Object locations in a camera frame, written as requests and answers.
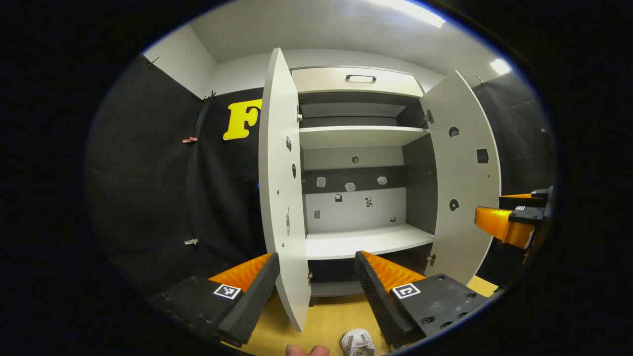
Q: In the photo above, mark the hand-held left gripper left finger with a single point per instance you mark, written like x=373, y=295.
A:
x=254, y=301

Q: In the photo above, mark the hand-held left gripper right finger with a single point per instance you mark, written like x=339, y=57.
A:
x=376, y=301

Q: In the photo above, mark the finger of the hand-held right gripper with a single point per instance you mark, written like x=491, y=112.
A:
x=519, y=201
x=499, y=225

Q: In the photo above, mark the white canvas shoe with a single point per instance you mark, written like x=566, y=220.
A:
x=358, y=342

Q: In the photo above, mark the white cabinet door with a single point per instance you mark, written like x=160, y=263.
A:
x=465, y=173
x=279, y=173

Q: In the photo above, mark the white shoe cabinet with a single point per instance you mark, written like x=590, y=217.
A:
x=366, y=240

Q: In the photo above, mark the white cabinet drawer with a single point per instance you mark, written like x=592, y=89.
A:
x=326, y=81

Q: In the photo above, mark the small ceiling light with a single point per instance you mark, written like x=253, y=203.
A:
x=500, y=66

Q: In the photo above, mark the black backdrop cloth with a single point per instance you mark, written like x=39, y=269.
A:
x=148, y=188

